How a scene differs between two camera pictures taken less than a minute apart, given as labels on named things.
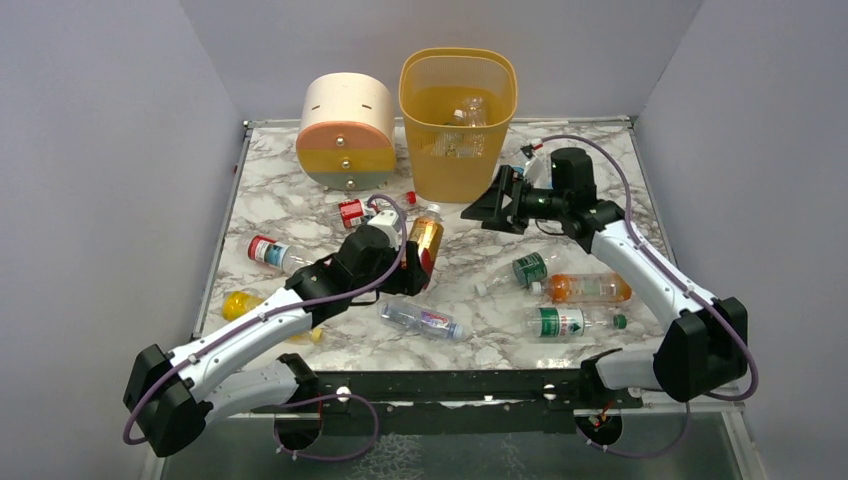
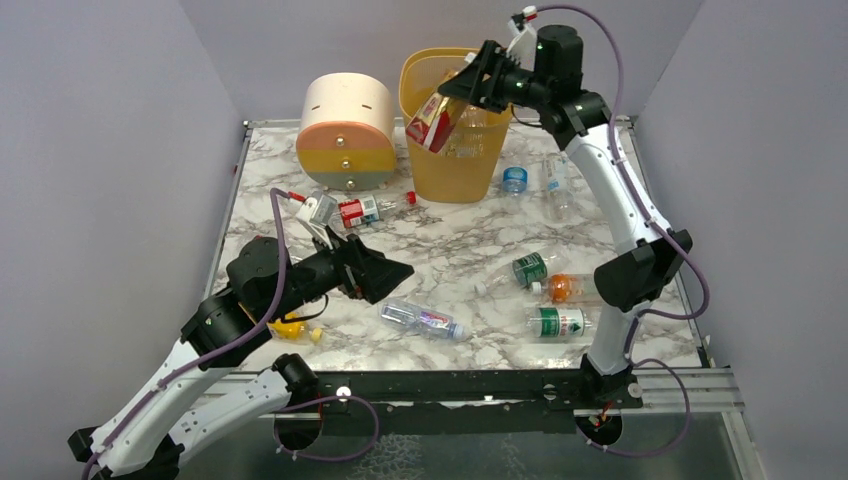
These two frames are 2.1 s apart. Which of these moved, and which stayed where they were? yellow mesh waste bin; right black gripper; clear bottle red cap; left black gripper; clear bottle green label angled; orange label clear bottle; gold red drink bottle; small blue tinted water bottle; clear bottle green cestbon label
Moved: right black gripper; gold red drink bottle; left black gripper
Stayed: clear bottle green cestbon label; orange label clear bottle; clear bottle green label angled; yellow mesh waste bin; clear bottle red cap; small blue tinted water bottle
